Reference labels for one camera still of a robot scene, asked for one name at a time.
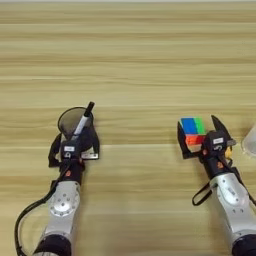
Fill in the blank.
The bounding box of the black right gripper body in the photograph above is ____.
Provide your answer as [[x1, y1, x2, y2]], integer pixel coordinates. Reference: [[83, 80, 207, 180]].
[[199, 138, 238, 182]]

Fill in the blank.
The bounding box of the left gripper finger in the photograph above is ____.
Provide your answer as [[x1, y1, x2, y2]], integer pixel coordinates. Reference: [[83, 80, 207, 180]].
[[47, 133, 63, 169], [89, 127, 101, 156]]

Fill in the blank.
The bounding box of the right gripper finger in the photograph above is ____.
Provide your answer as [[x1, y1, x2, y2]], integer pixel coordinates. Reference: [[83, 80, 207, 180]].
[[176, 121, 204, 160], [210, 114, 233, 140]]

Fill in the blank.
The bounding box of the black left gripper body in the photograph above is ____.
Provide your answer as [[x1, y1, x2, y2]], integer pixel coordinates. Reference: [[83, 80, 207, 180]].
[[57, 151, 101, 186]]

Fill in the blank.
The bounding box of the colourful puzzle cube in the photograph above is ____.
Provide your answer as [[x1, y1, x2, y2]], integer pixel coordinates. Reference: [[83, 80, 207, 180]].
[[179, 116, 208, 153]]

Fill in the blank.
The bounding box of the black and white marker pen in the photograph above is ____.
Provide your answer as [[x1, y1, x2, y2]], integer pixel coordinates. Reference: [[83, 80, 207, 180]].
[[71, 101, 96, 136]]

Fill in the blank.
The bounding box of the black mesh pen cup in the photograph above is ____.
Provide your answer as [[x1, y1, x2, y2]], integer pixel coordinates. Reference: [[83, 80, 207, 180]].
[[57, 106, 96, 152]]

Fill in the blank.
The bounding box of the clear bottle with red cap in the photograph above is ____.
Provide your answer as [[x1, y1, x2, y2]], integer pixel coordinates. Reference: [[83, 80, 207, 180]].
[[241, 123, 256, 159]]

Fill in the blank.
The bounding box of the right gripper labelled black box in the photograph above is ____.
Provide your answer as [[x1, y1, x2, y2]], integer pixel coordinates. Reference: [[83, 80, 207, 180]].
[[203, 130, 232, 153]]

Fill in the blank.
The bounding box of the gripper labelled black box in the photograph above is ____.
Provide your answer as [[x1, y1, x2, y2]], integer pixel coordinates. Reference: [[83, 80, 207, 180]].
[[60, 139, 83, 162], [203, 130, 232, 153]]

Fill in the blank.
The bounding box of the left gripper labelled black box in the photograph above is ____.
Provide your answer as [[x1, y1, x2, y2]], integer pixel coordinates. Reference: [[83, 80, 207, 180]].
[[60, 139, 83, 162]]

